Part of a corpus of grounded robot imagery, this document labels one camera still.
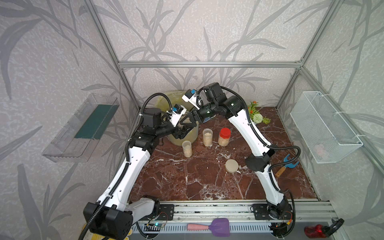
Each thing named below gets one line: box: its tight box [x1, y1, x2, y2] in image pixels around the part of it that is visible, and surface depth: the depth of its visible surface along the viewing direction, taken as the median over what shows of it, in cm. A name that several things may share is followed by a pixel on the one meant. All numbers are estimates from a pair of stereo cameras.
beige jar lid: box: [225, 159, 239, 174], surface depth 89 cm
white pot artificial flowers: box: [248, 100, 272, 125], surface depth 98 cm
